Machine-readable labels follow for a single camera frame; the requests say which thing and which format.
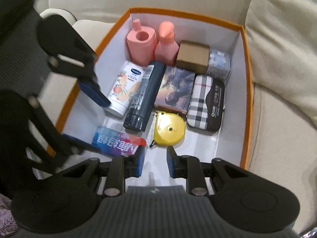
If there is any small brown cardboard box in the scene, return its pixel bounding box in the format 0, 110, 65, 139
176, 40, 211, 75

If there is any small clear plastic box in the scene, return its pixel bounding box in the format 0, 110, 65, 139
207, 48, 232, 80

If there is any blue and red packet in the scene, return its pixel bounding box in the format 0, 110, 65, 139
92, 126, 147, 157

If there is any white peach-print cream tube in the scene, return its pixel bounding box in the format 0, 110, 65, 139
103, 60, 145, 118

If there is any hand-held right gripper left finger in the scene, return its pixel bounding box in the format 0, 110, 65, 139
58, 145, 146, 197

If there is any beige cushion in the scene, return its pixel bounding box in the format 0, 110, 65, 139
245, 0, 317, 106

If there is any yellow tape measure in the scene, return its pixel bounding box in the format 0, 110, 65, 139
149, 111, 186, 149

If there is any dark photo card box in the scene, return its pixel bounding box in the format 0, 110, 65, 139
154, 66, 196, 116

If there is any purple fluffy cloth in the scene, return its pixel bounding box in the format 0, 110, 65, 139
0, 193, 19, 238

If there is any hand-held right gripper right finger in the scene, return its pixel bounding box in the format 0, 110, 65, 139
166, 145, 251, 197

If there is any plaid case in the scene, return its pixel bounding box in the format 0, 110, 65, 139
186, 74, 225, 131

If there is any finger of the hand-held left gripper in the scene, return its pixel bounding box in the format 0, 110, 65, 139
25, 97, 100, 174
48, 50, 111, 108

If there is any beige sofa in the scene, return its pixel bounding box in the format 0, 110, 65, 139
0, 0, 317, 238

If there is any dark spray bottle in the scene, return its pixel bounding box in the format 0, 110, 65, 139
123, 61, 167, 132

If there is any pink pump bottle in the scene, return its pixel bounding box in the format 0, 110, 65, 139
155, 21, 180, 65

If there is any orange cardboard box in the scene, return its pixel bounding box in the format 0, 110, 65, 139
37, 7, 254, 195

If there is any pink round-hole container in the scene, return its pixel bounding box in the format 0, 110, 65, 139
127, 19, 158, 66

